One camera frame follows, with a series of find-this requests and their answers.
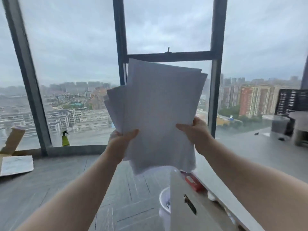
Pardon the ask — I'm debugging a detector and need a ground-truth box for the person's right hand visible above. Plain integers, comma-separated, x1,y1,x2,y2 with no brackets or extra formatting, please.
176,117,214,155

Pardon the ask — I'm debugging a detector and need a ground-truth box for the person's left hand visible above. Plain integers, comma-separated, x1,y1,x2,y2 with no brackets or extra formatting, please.
106,129,139,164

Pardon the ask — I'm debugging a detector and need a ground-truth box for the stack of white paper sheets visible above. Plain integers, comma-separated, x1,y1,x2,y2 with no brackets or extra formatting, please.
104,58,208,175

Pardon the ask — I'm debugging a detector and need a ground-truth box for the person's right forearm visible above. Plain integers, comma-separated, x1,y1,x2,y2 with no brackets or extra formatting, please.
195,138,308,231

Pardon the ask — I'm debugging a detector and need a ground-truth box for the person's left forearm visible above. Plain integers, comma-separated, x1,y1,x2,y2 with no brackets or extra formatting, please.
14,142,125,231

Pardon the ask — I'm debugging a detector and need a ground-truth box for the red box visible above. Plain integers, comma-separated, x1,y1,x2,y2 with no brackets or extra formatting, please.
182,172,206,193

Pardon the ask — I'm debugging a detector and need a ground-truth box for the white board with black clip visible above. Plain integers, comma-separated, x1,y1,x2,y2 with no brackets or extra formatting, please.
170,170,239,231

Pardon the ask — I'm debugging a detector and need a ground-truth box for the white waste bin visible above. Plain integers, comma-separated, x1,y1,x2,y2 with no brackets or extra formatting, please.
158,187,172,231

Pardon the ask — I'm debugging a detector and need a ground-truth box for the white paper sheet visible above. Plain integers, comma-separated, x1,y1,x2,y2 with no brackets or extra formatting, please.
0,155,34,177

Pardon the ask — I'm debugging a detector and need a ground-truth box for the brown cardboard box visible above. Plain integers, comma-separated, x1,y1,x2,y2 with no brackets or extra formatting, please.
0,128,26,166

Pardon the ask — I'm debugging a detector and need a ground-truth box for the dark metal window frame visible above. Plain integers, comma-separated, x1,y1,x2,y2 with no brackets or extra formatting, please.
1,0,228,157

